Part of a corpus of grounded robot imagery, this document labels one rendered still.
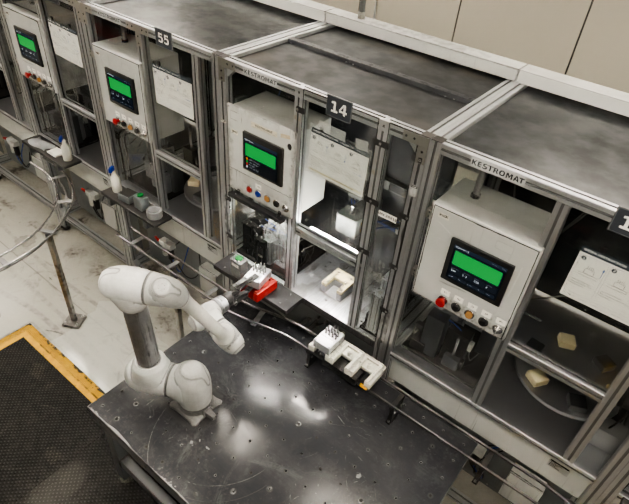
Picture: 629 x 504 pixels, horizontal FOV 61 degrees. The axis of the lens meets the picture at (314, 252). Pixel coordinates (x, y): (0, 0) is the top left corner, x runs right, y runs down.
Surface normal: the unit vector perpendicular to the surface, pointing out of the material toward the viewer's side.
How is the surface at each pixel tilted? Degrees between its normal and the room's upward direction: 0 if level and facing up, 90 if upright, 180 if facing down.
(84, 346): 0
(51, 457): 0
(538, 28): 90
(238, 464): 0
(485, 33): 90
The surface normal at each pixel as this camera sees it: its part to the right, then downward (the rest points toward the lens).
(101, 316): 0.07, -0.77
